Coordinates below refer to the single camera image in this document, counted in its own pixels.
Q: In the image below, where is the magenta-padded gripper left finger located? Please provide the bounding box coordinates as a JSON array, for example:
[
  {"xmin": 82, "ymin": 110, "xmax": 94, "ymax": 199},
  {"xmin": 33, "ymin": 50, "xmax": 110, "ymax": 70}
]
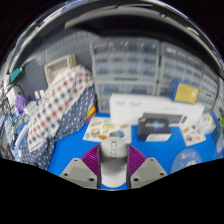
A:
[{"xmin": 59, "ymin": 143, "xmax": 103, "ymax": 190}]

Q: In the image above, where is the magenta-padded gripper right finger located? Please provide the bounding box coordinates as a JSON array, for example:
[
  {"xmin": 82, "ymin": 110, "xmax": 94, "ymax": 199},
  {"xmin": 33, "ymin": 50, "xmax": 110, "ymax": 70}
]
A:
[{"xmin": 125, "ymin": 143, "xmax": 168, "ymax": 190}]

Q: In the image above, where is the white computer mouse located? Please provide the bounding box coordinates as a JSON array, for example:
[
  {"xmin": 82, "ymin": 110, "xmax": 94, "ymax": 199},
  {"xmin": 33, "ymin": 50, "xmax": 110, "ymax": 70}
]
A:
[{"xmin": 98, "ymin": 137, "xmax": 130, "ymax": 188}]

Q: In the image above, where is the navy polka dot cloth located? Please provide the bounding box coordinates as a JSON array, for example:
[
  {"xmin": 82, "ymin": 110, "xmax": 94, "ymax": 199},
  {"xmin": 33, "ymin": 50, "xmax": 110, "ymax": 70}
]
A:
[{"xmin": 21, "ymin": 84, "xmax": 98, "ymax": 171}]

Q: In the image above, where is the small black product box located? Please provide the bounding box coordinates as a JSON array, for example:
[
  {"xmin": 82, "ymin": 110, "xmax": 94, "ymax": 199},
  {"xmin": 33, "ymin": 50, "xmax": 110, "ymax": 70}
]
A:
[{"xmin": 137, "ymin": 112, "xmax": 173, "ymax": 143}]

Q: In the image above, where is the food sticker sheet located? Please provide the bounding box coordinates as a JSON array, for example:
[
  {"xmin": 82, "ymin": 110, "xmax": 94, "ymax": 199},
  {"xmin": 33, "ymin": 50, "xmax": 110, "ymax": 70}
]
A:
[{"xmin": 83, "ymin": 116, "xmax": 133, "ymax": 144}]

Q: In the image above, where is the small yellow item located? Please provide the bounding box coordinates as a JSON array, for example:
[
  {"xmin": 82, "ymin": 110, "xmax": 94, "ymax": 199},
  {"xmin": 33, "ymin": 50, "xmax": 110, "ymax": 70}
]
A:
[{"xmin": 86, "ymin": 105, "xmax": 97, "ymax": 120}]

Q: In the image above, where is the long white keyboard box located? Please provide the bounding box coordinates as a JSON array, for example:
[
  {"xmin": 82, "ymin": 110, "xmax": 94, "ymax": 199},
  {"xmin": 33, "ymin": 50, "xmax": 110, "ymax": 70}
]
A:
[{"xmin": 109, "ymin": 93, "xmax": 206, "ymax": 128}]

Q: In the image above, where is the red blue checkered cloth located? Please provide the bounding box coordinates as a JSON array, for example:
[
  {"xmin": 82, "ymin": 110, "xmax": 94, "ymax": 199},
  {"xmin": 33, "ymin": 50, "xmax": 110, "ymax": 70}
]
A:
[{"xmin": 26, "ymin": 64, "xmax": 95, "ymax": 144}]

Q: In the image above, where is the white and blue tissue box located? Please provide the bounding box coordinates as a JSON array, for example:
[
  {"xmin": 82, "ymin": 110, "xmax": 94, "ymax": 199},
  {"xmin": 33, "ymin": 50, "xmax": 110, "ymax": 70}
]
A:
[{"xmin": 196, "ymin": 113, "xmax": 216, "ymax": 134}]

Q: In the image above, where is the yellow and blue box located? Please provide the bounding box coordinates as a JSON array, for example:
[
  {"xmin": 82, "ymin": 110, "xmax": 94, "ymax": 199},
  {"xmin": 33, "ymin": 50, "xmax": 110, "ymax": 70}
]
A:
[{"xmin": 169, "ymin": 78, "xmax": 200, "ymax": 104}]

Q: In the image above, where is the green leafy plant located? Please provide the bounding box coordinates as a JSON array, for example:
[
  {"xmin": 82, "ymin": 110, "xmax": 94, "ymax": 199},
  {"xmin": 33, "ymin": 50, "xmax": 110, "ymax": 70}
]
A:
[{"xmin": 216, "ymin": 108, "xmax": 224, "ymax": 134}]

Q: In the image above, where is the small purple item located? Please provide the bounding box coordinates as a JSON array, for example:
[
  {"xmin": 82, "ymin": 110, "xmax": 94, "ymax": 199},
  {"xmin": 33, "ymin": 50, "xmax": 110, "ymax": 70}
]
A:
[{"xmin": 14, "ymin": 94, "xmax": 26, "ymax": 113}]

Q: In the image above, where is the white wicker basket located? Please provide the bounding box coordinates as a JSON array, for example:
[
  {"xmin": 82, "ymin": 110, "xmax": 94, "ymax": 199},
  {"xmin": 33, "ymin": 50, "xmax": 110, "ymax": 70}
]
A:
[{"xmin": 43, "ymin": 54, "xmax": 78, "ymax": 84}]

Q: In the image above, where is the teal item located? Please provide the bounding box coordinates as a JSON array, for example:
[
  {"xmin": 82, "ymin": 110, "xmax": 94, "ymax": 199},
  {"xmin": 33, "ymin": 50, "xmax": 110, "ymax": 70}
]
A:
[{"xmin": 9, "ymin": 67, "xmax": 24, "ymax": 83}]

